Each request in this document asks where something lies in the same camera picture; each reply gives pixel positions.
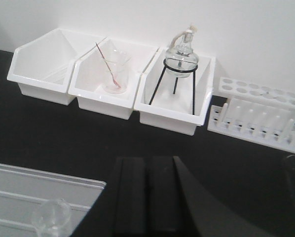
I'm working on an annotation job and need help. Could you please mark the empty white storage bin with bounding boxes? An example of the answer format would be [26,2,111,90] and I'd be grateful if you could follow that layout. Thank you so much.
[7,28,105,105]

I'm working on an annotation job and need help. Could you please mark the silver metal tray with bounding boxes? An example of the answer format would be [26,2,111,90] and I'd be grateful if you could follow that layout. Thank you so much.
[0,164,106,237]

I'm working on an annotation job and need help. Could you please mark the white test tube rack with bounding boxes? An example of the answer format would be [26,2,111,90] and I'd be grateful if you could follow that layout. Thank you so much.
[207,78,295,154]

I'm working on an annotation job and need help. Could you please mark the glass alcohol lamp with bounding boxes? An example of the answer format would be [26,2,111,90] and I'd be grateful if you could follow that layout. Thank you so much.
[165,25,199,78]

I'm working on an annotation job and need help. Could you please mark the white bin with beaker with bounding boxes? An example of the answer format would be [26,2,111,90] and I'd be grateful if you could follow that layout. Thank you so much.
[69,38,158,119]

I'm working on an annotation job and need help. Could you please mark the clear glass beaker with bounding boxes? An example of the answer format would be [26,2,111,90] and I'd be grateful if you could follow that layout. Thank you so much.
[31,198,73,237]

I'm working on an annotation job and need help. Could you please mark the clear beaker in bin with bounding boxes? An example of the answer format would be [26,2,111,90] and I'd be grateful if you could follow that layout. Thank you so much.
[103,49,131,94]

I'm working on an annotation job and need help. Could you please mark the red glass stirring rod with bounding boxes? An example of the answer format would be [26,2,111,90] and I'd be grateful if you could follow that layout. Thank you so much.
[95,42,121,89]

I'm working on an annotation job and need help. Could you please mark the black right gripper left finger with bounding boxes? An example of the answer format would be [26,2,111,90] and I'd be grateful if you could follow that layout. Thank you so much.
[113,156,184,237]

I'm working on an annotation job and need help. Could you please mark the white bin with lamp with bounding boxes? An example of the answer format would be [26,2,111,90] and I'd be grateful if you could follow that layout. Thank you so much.
[134,47,216,135]

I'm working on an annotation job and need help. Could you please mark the black wire tripod stand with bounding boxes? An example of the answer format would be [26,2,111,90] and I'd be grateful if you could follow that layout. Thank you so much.
[148,59,198,115]

